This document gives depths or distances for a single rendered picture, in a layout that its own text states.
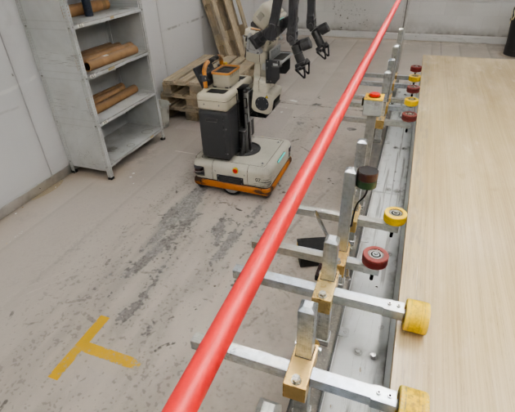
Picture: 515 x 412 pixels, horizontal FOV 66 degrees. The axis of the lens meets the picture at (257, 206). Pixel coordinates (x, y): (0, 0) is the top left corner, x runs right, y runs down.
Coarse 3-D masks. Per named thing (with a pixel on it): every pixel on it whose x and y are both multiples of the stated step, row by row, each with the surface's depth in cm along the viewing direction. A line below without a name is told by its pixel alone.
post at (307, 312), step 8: (304, 304) 79; (312, 304) 79; (304, 312) 79; (312, 312) 78; (304, 320) 80; (312, 320) 79; (304, 328) 81; (312, 328) 80; (304, 336) 83; (312, 336) 82; (296, 344) 85; (304, 344) 84; (312, 344) 84; (296, 352) 87; (304, 352) 86; (312, 352) 87; (296, 408) 99; (304, 408) 98
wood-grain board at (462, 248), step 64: (448, 64) 300; (512, 64) 296; (448, 128) 202; (512, 128) 200; (448, 192) 153; (512, 192) 152; (448, 256) 123; (512, 256) 122; (448, 320) 102; (512, 320) 102; (448, 384) 88; (512, 384) 88
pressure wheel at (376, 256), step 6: (372, 246) 127; (366, 252) 124; (372, 252) 125; (378, 252) 125; (384, 252) 124; (366, 258) 122; (372, 258) 122; (378, 258) 122; (384, 258) 122; (366, 264) 123; (372, 264) 122; (378, 264) 121; (384, 264) 122; (372, 276) 129
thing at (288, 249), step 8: (256, 240) 138; (280, 248) 135; (288, 248) 134; (296, 248) 134; (304, 248) 134; (296, 256) 134; (304, 256) 133; (312, 256) 132; (320, 256) 130; (352, 264) 127; (360, 264) 127; (368, 272) 127; (376, 272) 126
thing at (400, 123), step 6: (342, 120) 233; (348, 120) 232; (354, 120) 230; (360, 120) 229; (384, 120) 224; (390, 120) 224; (396, 120) 224; (402, 120) 223; (396, 126) 224; (402, 126) 222; (408, 126) 221
